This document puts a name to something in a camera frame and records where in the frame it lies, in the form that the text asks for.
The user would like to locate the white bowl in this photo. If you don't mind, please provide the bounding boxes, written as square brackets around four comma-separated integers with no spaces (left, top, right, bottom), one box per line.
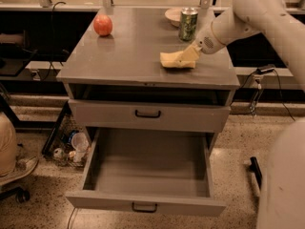
[165,8,181,28]

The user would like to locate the wire basket with trash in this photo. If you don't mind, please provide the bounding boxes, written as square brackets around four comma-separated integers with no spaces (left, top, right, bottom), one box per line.
[41,103,91,168]

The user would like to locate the red apple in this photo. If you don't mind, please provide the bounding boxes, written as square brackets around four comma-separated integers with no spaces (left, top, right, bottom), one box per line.
[93,14,112,36]

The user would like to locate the black metal bar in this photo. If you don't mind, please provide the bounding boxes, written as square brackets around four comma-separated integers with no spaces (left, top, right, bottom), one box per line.
[250,156,262,187]

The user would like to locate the black power adapter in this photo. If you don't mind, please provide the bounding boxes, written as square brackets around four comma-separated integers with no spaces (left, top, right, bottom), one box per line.
[256,64,275,74]

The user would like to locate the green soda can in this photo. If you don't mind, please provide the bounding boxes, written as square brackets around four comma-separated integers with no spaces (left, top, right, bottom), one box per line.
[178,8,198,41]

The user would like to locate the yellow sponge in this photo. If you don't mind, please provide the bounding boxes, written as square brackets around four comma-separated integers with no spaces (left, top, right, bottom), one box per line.
[160,51,195,69]

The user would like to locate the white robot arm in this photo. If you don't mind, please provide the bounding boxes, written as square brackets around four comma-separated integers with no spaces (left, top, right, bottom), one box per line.
[182,0,305,229]

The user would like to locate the seated person's leg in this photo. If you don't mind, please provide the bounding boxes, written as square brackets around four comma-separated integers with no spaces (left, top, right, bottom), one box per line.
[0,113,17,177]

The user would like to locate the closed grey upper drawer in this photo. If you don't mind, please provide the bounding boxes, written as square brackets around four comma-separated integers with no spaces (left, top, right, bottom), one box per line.
[69,99,231,133]

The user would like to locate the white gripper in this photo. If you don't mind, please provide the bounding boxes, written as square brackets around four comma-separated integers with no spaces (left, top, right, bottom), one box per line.
[180,24,226,61]

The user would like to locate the black hanging cable left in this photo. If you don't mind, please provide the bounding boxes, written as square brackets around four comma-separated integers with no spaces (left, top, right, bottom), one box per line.
[40,1,68,82]

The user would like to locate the open grey lower drawer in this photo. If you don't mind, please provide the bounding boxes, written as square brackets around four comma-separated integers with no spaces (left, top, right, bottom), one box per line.
[66,128,226,217]

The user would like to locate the clear plastic cup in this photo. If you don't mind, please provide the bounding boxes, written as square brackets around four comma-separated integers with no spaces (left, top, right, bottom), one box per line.
[71,133,89,152]

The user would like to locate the grey metal drawer cabinet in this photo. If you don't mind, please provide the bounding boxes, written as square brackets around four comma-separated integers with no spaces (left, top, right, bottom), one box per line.
[56,6,241,138]

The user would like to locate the black office chair base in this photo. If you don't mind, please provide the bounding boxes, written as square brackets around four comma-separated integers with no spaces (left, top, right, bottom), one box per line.
[0,186,31,203]

